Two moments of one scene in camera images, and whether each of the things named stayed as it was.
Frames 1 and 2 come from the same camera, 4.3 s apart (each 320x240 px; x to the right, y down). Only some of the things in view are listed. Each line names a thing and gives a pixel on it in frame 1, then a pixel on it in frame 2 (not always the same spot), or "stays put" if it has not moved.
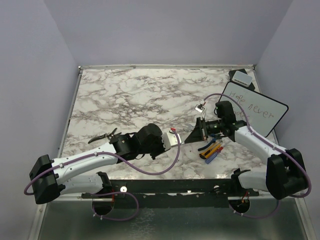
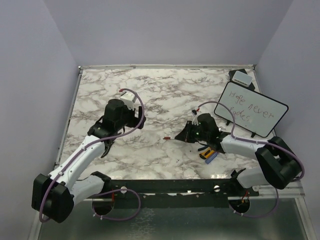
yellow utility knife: (210, 150) stays put
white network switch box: (242, 78) stays put
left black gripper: (162, 149) -> (135, 121)
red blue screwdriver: (214, 155) stays put
